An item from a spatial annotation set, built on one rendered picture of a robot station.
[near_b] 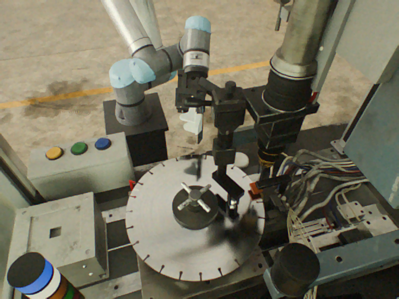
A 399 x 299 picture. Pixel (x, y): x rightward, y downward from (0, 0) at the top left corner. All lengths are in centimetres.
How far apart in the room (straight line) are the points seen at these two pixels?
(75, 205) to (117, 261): 20
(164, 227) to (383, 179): 44
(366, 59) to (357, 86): 259
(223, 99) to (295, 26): 15
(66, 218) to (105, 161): 19
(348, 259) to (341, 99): 226
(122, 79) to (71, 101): 165
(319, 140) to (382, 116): 78
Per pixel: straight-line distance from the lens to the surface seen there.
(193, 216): 67
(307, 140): 118
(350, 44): 43
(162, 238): 66
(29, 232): 83
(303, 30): 43
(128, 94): 111
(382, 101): 42
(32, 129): 255
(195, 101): 53
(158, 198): 71
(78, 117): 251
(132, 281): 85
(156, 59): 87
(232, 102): 48
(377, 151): 45
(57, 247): 78
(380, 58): 40
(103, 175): 94
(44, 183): 96
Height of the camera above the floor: 155
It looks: 47 degrees down
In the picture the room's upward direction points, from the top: straight up
